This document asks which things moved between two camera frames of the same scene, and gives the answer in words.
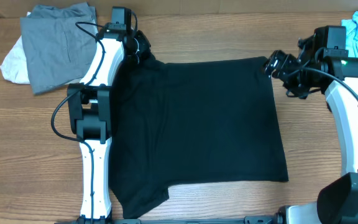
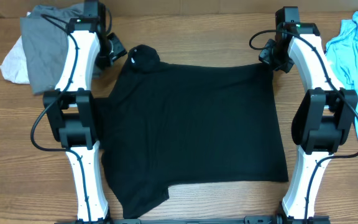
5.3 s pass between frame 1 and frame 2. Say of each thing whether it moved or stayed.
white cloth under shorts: stayed
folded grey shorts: stayed
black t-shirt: stayed
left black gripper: moved
